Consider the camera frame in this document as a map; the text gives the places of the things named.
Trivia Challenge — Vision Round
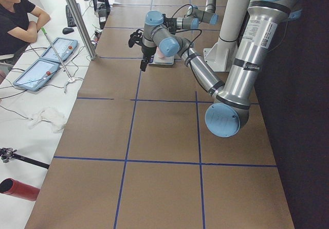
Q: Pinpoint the aluminium frame post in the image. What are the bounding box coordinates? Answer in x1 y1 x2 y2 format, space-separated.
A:
66 0 97 60

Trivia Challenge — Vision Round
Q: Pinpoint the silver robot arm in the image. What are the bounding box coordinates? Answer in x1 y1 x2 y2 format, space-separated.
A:
165 0 218 32
131 0 301 137

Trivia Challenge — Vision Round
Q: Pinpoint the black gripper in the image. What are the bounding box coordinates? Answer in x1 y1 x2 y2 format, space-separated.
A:
140 44 157 72

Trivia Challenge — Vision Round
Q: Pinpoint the seated person black shirt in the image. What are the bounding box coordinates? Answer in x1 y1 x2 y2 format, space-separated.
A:
1 0 50 55

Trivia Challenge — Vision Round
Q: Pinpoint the silver digital kitchen scale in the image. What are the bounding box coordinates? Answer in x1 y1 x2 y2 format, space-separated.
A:
149 54 174 66

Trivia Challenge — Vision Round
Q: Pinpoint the black box white label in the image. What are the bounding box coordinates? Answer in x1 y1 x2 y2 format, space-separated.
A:
97 6 111 29

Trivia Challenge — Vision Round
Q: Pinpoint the lower teach pendant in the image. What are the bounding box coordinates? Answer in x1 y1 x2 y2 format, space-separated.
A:
13 59 59 92

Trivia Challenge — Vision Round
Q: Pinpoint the black computer mouse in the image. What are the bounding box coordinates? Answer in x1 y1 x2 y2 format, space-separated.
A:
62 27 74 35

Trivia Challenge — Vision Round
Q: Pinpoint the teach pendant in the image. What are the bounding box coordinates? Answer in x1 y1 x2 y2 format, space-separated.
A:
13 59 59 92
40 37 79 63

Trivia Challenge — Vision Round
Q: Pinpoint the pink plastic cup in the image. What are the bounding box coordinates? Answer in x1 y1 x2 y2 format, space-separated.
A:
156 47 166 59

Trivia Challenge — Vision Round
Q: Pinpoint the white crumpled cloth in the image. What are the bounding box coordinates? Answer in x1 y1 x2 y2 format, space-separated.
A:
28 107 67 133

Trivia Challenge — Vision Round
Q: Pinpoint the upper teach pendant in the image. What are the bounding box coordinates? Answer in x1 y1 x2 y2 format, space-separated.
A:
40 37 79 63

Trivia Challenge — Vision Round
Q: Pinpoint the black camera tripod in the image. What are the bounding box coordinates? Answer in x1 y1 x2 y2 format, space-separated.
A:
1 148 50 169

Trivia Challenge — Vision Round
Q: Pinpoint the black keyboard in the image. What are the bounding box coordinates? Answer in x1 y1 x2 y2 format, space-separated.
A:
65 5 76 27

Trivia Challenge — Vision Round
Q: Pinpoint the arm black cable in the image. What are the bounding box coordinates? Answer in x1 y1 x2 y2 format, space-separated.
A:
170 4 204 67

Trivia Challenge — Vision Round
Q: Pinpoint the red cylinder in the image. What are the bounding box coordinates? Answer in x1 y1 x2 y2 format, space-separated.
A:
1 178 40 201

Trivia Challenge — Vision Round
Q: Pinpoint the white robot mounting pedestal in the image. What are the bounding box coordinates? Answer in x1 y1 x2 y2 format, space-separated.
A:
204 0 250 72

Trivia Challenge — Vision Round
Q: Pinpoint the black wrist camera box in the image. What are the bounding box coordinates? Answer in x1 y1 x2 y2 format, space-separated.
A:
128 29 143 48

